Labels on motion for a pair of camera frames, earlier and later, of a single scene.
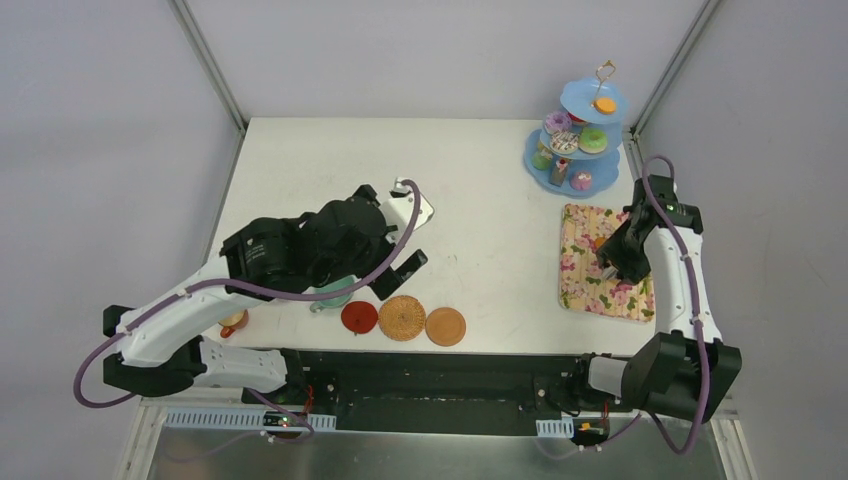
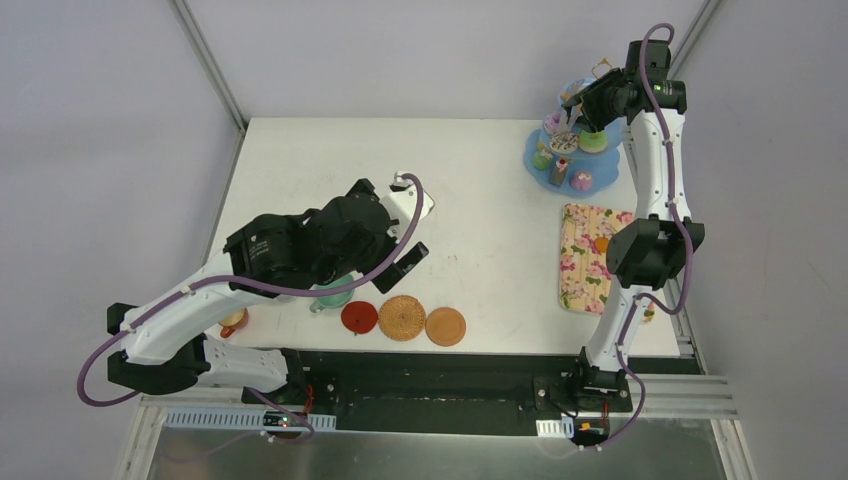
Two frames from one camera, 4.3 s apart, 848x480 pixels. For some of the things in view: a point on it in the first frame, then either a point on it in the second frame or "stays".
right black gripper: [622, 248] → [593, 96]
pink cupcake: [582, 181] stays
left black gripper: [385, 240] stays
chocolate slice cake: [559, 172] stays
